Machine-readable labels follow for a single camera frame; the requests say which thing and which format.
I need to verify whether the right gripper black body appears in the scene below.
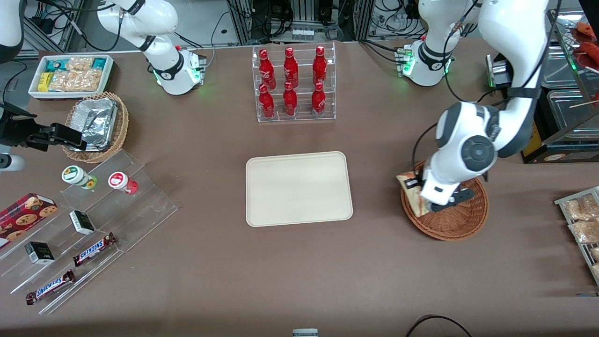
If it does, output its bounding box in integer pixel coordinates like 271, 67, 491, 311
0, 118, 37, 147

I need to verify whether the triangular sandwich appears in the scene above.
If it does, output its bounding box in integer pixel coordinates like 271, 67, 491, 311
396, 171, 432, 218

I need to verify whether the brown wicker basket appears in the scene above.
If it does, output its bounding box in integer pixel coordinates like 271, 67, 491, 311
401, 159, 489, 242

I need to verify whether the aluminium foil tray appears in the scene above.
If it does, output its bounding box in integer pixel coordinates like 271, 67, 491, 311
68, 98, 118, 152

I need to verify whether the light wicker basket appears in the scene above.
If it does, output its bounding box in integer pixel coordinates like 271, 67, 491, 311
62, 91, 130, 164

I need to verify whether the tray of packaged crackers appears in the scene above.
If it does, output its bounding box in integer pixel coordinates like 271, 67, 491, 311
554, 186, 599, 286

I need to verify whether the cream plastic serving tray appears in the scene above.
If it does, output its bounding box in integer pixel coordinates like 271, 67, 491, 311
246, 151, 354, 227

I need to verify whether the white plastic snack bin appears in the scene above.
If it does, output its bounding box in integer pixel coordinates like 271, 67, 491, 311
28, 54, 115, 101

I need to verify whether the green lid yogurt cup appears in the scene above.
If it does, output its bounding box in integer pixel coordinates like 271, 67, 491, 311
61, 165, 98, 190

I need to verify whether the large clear cracker bag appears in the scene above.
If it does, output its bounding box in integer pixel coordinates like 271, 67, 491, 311
48, 69, 102, 93

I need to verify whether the red lid yogurt cup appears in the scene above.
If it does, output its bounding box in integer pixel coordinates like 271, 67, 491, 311
108, 172, 139, 195

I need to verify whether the small clear cracker bag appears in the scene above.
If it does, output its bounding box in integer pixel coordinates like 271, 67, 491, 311
65, 57, 94, 72

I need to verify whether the red chocolate cookie box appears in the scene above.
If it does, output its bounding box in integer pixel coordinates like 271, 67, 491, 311
0, 192, 58, 249

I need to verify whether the small black carton box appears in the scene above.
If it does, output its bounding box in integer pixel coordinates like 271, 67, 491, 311
24, 241, 56, 265
69, 210, 96, 235

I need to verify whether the clear acrylic stepped shelf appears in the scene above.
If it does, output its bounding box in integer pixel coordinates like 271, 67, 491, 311
0, 149, 179, 315

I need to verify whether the black food display warmer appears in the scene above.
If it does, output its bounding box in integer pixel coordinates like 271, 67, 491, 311
522, 0, 599, 164

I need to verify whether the Snickers chocolate bar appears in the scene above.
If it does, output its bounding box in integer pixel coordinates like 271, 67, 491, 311
25, 270, 76, 306
73, 233, 118, 268

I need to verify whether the red cola bottle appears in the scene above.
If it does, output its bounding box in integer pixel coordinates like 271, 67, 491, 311
283, 47, 299, 88
311, 82, 327, 117
258, 49, 277, 90
283, 81, 298, 117
259, 83, 276, 119
313, 45, 328, 86

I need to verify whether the clear acrylic bottle rack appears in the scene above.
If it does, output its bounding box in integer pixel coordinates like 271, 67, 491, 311
252, 42, 337, 124

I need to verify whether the grey device with green light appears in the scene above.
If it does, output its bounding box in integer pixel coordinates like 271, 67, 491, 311
486, 54, 513, 89

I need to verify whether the black looped cable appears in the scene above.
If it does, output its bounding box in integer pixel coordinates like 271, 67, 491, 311
405, 315, 473, 337

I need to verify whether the aluminium equipment frame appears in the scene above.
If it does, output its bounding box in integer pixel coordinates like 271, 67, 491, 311
227, 0, 375, 45

